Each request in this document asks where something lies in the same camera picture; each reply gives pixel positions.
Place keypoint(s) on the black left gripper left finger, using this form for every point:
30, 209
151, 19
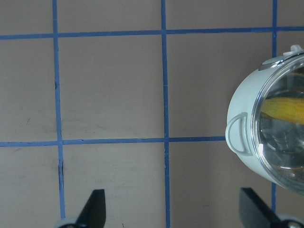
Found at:
93, 213

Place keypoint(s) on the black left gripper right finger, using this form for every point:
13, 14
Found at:
254, 213

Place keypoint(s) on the glass pot lid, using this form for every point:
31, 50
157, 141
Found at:
279, 144

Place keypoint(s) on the yellow corn cob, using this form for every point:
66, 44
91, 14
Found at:
285, 108

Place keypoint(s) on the pale green cooking pot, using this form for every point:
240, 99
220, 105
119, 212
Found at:
238, 132

